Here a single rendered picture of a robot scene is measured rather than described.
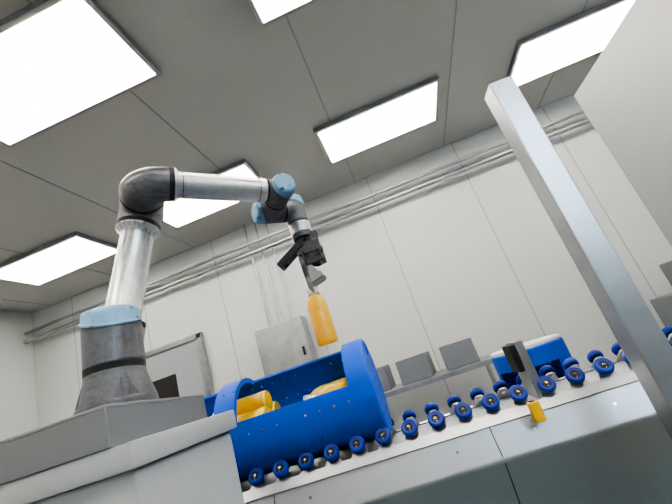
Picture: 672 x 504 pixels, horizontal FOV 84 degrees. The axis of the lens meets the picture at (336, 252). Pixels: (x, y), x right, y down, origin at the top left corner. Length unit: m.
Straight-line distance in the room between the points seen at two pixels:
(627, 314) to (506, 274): 3.68
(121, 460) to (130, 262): 0.56
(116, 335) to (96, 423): 0.22
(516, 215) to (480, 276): 0.84
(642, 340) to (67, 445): 1.04
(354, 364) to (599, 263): 0.64
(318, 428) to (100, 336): 0.59
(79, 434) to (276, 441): 0.56
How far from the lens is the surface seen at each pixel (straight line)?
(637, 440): 1.22
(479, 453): 1.12
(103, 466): 0.74
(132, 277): 1.11
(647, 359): 0.97
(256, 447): 1.19
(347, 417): 1.11
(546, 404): 1.16
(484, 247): 4.65
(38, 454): 0.82
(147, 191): 1.12
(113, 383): 0.87
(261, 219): 1.28
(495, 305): 4.54
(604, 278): 0.96
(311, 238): 1.29
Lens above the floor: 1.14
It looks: 18 degrees up
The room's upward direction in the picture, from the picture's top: 19 degrees counter-clockwise
